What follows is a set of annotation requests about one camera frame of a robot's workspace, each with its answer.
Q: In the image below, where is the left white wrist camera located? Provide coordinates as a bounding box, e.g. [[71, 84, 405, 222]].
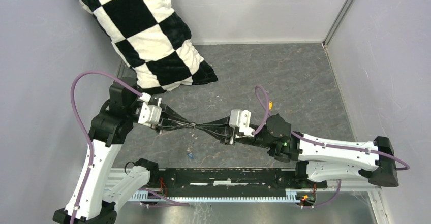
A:
[[137, 103, 162, 127]]

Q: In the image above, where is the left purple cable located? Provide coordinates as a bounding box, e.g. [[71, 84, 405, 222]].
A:
[[69, 70, 191, 224]]

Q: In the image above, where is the white slotted cable duct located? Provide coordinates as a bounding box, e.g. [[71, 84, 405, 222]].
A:
[[128, 190, 315, 204]]

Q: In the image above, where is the black white checkered blanket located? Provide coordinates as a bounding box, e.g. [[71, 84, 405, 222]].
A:
[[79, 0, 218, 95]]

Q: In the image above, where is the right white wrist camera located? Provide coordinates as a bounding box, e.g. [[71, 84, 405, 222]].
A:
[[229, 109, 255, 137]]

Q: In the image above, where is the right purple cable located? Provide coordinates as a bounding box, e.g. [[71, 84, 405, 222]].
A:
[[252, 85, 411, 209]]

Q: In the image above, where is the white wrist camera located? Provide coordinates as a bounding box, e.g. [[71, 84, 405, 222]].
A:
[[229, 109, 255, 137], [137, 103, 162, 127]]

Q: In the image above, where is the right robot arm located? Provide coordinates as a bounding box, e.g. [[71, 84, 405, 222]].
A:
[[194, 114, 399, 187]]

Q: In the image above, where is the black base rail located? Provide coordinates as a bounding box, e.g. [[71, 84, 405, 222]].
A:
[[146, 168, 328, 198]]

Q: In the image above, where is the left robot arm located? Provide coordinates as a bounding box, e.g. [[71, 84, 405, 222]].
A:
[[52, 77, 161, 223]]

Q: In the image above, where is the purple cable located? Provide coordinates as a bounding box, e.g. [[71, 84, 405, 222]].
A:
[[69, 70, 191, 224], [252, 85, 411, 209]]

